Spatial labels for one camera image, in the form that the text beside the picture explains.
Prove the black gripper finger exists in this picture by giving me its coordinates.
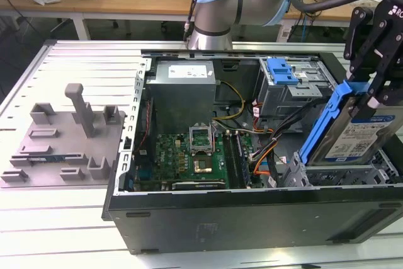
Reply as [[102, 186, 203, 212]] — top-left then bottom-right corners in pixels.
[[343, 6, 388, 83], [349, 31, 403, 123]]

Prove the hard disk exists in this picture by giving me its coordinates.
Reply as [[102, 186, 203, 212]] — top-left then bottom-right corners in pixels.
[[298, 79, 397, 168]]

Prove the metal disk bay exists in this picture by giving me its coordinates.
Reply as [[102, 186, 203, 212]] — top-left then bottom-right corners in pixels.
[[280, 151, 397, 188]]

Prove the blue drive latch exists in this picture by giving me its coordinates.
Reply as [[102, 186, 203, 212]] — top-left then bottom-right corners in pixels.
[[266, 57, 298, 86]]

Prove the grey optical drive cage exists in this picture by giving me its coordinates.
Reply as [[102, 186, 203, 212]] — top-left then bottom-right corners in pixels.
[[258, 56, 340, 119]]

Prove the black RAM slot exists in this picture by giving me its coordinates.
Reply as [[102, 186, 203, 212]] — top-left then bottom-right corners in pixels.
[[234, 132, 253, 185], [222, 132, 242, 188]]

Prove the grey power supply unit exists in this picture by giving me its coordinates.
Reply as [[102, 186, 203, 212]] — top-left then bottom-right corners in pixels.
[[145, 60, 217, 132]]

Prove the black PC case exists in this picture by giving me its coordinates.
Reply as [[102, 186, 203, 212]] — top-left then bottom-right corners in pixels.
[[101, 49, 403, 256]]

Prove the metal socket cover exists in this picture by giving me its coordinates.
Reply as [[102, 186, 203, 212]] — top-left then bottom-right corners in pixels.
[[188, 122, 217, 156]]

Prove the CPU socket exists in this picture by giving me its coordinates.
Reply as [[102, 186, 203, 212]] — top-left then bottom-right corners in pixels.
[[191, 154, 217, 175]]

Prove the black graphics card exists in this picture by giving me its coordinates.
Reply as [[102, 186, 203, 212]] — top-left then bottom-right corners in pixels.
[[171, 180, 226, 192]]

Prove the green motherboard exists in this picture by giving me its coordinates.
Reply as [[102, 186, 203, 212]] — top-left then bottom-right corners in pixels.
[[133, 130, 262, 192]]

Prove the wooden desk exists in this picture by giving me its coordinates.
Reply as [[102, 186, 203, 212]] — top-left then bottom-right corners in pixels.
[[0, 0, 403, 42]]

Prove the grey parts rack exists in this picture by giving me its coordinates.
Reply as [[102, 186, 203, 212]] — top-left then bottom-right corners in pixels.
[[0, 83, 130, 190]]

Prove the green RAM stick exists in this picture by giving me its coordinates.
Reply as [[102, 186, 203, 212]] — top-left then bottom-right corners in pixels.
[[27, 154, 67, 162]]

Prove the blue network cable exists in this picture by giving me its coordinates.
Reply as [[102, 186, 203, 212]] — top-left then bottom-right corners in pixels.
[[300, 13, 312, 43]]

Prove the black cable bundle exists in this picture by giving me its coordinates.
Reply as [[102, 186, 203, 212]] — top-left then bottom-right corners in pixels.
[[251, 97, 331, 163]]

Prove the red wire with white label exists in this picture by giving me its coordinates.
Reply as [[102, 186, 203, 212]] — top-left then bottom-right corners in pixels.
[[251, 100, 275, 134]]

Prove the yellow wire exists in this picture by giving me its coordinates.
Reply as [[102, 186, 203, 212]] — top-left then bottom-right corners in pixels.
[[213, 80, 247, 122]]

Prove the grey wire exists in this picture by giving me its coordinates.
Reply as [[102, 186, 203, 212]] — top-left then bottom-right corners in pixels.
[[215, 122, 275, 135]]

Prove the orange wire bundle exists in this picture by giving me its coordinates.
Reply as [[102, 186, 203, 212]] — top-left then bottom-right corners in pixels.
[[251, 152, 275, 177]]

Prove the thin black hanging cable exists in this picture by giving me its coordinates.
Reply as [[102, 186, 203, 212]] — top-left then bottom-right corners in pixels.
[[182, 0, 209, 42]]

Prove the red black twisted wire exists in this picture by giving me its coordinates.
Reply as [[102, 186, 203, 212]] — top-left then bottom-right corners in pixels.
[[139, 129, 156, 155]]

